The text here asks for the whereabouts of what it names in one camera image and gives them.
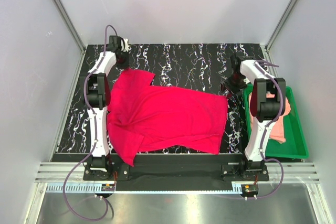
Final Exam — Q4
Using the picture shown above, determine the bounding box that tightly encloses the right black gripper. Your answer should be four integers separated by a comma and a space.
220, 72, 248, 99

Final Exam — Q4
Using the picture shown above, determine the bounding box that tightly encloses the red t shirt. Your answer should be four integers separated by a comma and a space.
107, 69, 228, 166

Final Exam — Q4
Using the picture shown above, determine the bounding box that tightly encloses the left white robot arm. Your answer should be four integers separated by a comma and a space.
81, 35, 129, 180

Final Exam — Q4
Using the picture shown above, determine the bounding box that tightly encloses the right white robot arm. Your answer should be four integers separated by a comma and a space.
220, 52, 286, 180

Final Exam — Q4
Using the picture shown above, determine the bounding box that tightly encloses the peach t shirt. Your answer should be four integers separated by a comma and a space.
248, 92, 291, 144

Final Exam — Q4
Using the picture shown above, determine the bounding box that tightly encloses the green plastic bin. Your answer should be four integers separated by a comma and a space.
241, 83, 309, 159

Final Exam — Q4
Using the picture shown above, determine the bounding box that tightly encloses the right orange connector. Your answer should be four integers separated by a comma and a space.
244, 184, 259, 193

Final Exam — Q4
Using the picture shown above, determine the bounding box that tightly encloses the orange connector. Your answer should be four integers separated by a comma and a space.
101, 184, 116, 191
244, 184, 259, 193

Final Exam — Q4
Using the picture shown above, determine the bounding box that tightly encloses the left orange connector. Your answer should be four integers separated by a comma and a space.
101, 184, 116, 191

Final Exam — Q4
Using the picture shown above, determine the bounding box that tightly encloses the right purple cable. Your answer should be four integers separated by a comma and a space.
244, 60, 286, 201

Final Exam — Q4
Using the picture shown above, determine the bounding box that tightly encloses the purple cable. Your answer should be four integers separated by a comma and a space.
61, 24, 119, 222
244, 60, 286, 201

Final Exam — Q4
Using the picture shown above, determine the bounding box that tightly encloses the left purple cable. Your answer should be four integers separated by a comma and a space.
61, 24, 119, 222

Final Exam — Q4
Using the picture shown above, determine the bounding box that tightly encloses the left aluminium frame post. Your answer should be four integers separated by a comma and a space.
38, 0, 87, 53

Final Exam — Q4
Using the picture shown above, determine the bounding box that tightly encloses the aluminium frame post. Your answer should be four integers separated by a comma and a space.
265, 0, 317, 51
38, 0, 87, 53

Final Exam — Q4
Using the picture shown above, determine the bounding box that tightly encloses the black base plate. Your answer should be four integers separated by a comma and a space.
83, 154, 269, 193

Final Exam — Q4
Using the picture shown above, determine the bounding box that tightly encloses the right aluminium frame post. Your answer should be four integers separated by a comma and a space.
265, 0, 317, 51

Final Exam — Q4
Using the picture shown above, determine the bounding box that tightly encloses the aluminium rail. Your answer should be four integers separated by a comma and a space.
35, 162, 320, 184

